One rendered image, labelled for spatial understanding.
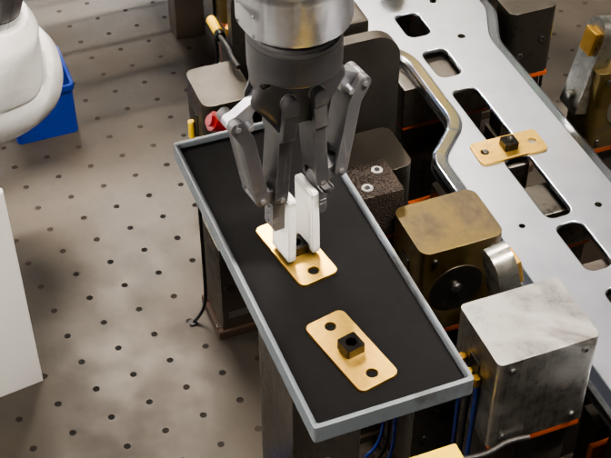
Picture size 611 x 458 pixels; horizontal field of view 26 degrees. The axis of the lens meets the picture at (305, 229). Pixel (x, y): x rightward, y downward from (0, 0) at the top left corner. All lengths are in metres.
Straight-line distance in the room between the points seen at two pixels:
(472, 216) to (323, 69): 0.37
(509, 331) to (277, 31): 0.37
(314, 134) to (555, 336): 0.29
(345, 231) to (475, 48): 0.55
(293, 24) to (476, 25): 0.79
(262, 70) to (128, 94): 1.11
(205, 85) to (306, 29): 0.53
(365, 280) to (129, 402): 0.58
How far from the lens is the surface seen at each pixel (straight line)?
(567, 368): 1.21
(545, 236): 1.43
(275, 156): 1.07
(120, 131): 2.04
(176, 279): 1.79
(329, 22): 0.97
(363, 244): 1.17
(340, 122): 1.09
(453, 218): 1.32
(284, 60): 0.99
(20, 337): 1.63
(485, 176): 1.50
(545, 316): 1.20
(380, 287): 1.14
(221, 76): 1.50
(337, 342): 1.08
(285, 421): 1.27
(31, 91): 1.72
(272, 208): 1.10
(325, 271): 1.15
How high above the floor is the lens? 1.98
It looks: 44 degrees down
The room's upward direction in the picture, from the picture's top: straight up
